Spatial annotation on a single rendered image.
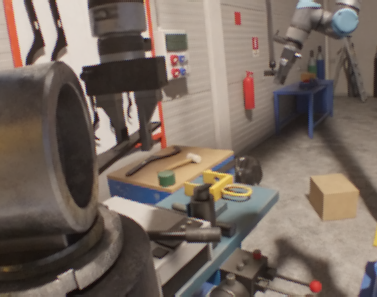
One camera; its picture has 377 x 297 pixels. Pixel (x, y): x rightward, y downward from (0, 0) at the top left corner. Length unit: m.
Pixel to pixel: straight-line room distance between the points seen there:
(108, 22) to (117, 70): 0.07
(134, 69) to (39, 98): 0.28
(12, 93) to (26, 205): 0.08
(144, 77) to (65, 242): 0.29
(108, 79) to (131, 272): 0.32
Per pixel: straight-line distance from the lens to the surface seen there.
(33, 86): 0.23
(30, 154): 0.21
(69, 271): 0.26
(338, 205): 3.21
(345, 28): 1.22
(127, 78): 0.49
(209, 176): 1.43
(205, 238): 0.53
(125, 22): 0.48
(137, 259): 0.30
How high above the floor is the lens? 1.64
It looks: 17 degrees down
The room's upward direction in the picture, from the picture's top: 6 degrees counter-clockwise
